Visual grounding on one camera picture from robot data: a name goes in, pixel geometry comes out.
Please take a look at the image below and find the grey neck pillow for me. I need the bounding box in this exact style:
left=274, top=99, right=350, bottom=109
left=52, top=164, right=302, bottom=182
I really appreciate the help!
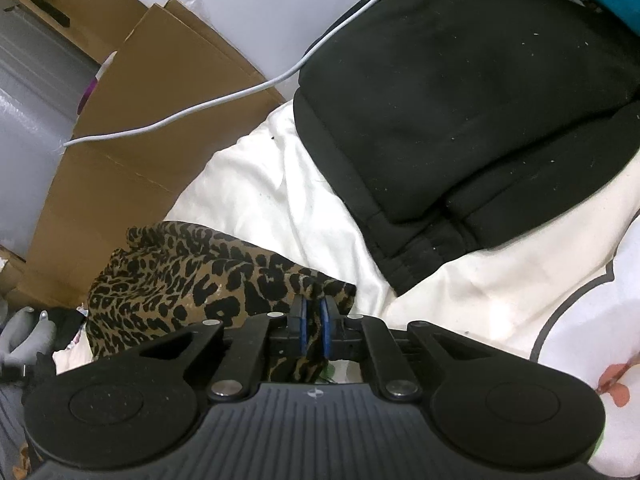
left=1, top=307, right=56, bottom=372

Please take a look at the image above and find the purple detergent pouch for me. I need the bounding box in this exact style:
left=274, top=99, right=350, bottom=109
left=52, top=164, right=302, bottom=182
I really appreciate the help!
left=77, top=51, right=117, bottom=115

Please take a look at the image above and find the black clothes pile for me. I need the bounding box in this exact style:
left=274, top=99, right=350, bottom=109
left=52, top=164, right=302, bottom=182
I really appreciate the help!
left=29, top=308, right=92, bottom=388

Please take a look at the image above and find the cream bear print bedsheet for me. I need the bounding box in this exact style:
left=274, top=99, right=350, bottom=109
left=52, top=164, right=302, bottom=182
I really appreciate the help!
left=52, top=96, right=640, bottom=478

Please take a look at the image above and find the leopard print garment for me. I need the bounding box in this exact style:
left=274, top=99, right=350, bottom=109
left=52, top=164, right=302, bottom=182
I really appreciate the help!
left=87, top=221, right=357, bottom=359

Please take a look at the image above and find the tall cardboard box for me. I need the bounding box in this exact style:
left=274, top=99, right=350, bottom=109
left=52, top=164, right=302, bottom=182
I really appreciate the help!
left=17, top=0, right=148, bottom=63

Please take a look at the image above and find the white cable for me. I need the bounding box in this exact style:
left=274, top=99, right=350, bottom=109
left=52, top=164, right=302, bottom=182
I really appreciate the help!
left=62, top=0, right=426, bottom=149

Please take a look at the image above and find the grey foam panel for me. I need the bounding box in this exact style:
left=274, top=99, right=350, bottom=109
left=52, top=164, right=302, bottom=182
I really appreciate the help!
left=0, top=6, right=99, bottom=258

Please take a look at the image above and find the folded black garment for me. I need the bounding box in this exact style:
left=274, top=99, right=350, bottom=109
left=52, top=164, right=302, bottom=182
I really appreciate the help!
left=293, top=0, right=639, bottom=294

